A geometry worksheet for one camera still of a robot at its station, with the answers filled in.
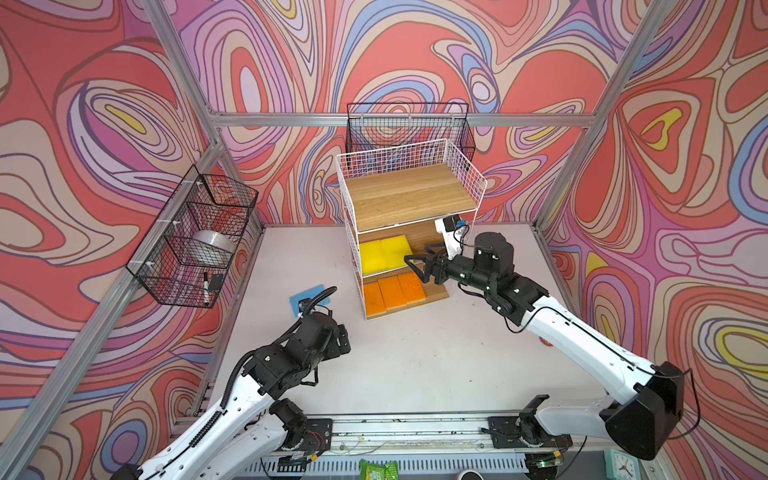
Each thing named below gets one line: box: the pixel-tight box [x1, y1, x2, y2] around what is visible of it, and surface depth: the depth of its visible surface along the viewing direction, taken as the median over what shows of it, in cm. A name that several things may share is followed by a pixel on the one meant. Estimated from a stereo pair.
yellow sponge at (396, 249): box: [381, 235, 414, 269], surface depth 80 cm
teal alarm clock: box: [604, 449, 641, 480], surface depth 69 cm
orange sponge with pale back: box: [364, 282, 387, 319], surface depth 97 cm
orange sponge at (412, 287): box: [398, 272, 426, 303], surface depth 98 cm
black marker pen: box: [203, 272, 209, 308], surface depth 73 cm
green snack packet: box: [359, 459, 399, 480], surface depth 69 cm
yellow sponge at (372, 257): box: [360, 240, 389, 275], surface depth 78 cm
